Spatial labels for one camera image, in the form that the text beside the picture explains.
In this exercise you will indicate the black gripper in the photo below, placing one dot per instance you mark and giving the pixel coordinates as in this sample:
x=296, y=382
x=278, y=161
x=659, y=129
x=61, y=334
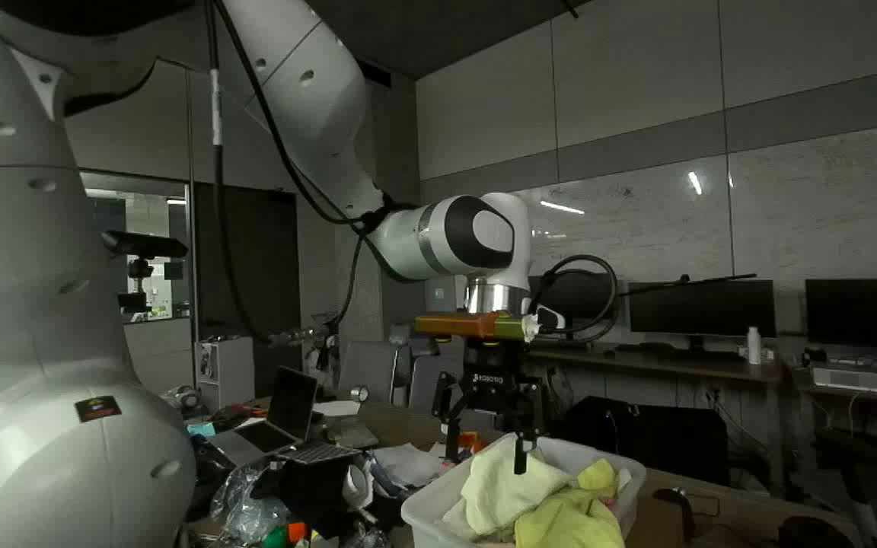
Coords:
x=499, y=382

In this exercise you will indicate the yellow towel shirt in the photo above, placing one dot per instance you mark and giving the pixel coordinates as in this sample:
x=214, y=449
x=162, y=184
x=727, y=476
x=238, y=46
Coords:
x=544, y=507

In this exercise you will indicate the white plastic basket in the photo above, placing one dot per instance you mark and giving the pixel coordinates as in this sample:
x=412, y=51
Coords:
x=438, y=521

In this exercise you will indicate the open laptop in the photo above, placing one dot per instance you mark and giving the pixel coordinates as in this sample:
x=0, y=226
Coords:
x=284, y=426

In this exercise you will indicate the black computer monitor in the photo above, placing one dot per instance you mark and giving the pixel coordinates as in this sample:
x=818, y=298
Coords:
x=702, y=307
x=843, y=311

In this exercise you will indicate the white spray bottle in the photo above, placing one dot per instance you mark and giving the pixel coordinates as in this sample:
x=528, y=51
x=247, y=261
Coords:
x=754, y=346

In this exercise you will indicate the wrist camera orange mount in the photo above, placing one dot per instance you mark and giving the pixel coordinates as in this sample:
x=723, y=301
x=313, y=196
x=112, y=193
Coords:
x=478, y=328

